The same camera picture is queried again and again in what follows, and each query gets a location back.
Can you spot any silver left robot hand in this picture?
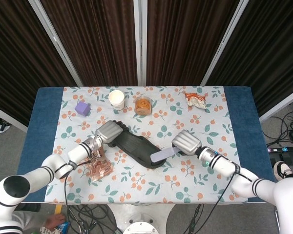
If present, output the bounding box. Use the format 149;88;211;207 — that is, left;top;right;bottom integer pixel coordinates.
95;120;129;147

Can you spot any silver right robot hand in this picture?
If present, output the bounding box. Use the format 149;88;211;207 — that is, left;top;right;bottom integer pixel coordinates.
172;129;202;156

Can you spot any grey purple brush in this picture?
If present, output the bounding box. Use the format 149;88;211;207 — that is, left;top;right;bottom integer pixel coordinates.
150;146;180;163

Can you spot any black rubber slipper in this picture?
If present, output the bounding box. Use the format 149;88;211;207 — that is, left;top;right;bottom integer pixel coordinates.
107;120;167;168

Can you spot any white paper cup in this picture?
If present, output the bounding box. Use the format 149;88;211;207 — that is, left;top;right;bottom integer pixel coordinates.
108;90;126;110

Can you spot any purple cube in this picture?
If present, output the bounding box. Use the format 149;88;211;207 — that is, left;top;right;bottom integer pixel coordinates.
74;101;91;117

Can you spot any bag of red snacks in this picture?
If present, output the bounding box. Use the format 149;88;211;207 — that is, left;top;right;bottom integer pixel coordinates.
87;143;115;183

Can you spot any orange cookie packet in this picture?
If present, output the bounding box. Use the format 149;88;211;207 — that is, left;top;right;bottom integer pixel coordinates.
134;96;153;115

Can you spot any crumpled snack bag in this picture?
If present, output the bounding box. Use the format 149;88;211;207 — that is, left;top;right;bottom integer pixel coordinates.
185;92;208;110

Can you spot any floral patterned tablecloth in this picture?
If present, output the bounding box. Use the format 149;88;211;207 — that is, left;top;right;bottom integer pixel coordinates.
44;85;249;204

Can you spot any blue table cover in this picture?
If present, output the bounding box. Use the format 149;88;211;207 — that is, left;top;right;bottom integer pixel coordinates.
16;85;278;203

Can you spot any brown slatted partition panel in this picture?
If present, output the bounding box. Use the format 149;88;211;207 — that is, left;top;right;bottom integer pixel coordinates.
201;0;293;122
28;0;147;87
0;0;83;132
136;0;250;86

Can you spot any black and white sneaker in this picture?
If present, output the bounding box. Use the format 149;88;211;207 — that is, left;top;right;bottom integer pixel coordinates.
273;160;293;181

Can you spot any bystander bare hand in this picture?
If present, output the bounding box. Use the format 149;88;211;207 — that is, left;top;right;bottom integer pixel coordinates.
45;213;66;230

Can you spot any blue packet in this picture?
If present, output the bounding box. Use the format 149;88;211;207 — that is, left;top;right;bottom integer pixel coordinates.
58;221;71;233

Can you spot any bystander grey sleeve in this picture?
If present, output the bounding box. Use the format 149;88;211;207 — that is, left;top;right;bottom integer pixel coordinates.
11;210;50;234

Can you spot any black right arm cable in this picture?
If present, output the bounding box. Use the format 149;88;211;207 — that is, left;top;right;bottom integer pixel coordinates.
202;168;253;234

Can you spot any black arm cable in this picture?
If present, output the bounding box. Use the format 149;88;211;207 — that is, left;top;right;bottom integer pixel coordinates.
63;158;93;220
202;168;253;234

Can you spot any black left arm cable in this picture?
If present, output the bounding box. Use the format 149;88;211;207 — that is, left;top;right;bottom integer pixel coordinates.
63;158;93;220

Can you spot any black cable tangle under table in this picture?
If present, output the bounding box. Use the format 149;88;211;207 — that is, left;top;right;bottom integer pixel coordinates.
63;204;122;234

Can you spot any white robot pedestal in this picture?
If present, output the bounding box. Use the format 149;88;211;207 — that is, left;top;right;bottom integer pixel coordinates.
107;203;176;234

